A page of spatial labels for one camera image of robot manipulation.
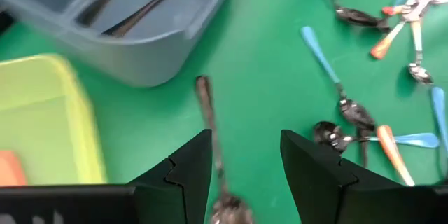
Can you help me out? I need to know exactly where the yellow-green plastic bin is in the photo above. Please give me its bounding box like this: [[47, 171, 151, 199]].
[[0, 54, 108, 187]]

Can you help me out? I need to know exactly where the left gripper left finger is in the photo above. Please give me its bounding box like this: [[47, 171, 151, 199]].
[[0, 128, 214, 224]]

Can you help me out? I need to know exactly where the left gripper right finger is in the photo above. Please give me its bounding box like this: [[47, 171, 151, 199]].
[[279, 129, 448, 224]]

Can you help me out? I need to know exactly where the grey-blue plastic bin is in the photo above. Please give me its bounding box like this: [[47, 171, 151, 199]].
[[0, 0, 239, 88]]

